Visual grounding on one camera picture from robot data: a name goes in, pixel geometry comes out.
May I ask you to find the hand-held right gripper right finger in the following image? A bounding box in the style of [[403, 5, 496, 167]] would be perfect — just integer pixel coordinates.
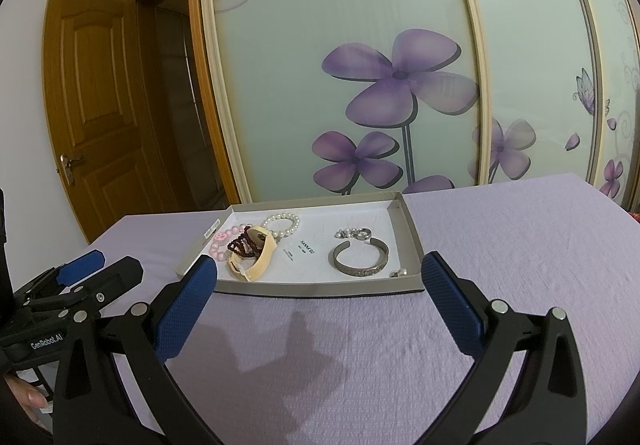
[[415, 252, 586, 445]]

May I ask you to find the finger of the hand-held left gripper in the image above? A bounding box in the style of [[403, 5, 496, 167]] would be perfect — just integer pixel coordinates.
[[30, 256, 146, 321], [15, 250, 106, 306]]

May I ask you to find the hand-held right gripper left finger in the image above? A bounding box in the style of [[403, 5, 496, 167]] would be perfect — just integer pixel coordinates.
[[52, 254, 226, 445]]

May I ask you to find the pink bead bracelet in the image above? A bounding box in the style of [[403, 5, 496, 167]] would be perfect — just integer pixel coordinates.
[[210, 225, 251, 262]]

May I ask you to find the dark red bead necklace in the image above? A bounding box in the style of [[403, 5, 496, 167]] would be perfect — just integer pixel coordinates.
[[227, 227, 267, 259]]

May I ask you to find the cream wide bangle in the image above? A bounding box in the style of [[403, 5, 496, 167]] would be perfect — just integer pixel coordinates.
[[227, 225, 279, 282]]

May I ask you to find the silver cuff bangle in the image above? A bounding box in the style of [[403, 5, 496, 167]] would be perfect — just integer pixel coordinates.
[[332, 237, 389, 278]]

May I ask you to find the grey cardboard tray box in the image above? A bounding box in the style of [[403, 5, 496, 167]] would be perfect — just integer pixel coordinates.
[[175, 191, 425, 299]]

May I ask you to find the white pearl bracelet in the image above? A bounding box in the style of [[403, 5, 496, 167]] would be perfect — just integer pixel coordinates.
[[261, 212, 301, 241]]

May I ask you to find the person's left hand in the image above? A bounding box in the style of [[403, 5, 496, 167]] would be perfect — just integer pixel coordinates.
[[5, 376, 52, 412]]

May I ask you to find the wooden door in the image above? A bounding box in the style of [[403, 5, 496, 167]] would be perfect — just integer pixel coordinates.
[[42, 0, 168, 245]]

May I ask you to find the floral glass sliding wardrobe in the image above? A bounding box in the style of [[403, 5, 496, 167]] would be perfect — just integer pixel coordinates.
[[187, 0, 640, 213]]

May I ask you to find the metal door handle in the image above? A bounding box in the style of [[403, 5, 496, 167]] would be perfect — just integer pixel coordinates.
[[59, 154, 84, 186]]

